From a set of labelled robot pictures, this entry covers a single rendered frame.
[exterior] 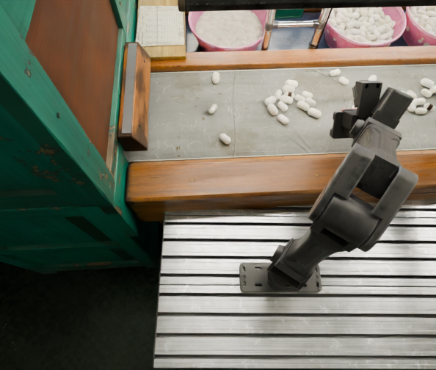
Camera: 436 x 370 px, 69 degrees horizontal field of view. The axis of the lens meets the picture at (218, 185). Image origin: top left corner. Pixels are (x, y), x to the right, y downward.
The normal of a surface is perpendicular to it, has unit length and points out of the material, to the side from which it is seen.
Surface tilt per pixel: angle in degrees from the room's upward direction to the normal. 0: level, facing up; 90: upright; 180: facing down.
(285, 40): 0
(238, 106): 0
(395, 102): 42
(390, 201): 28
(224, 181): 0
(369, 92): 48
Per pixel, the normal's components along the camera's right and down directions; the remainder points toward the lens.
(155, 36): 0.02, -0.40
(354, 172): -0.24, 0.00
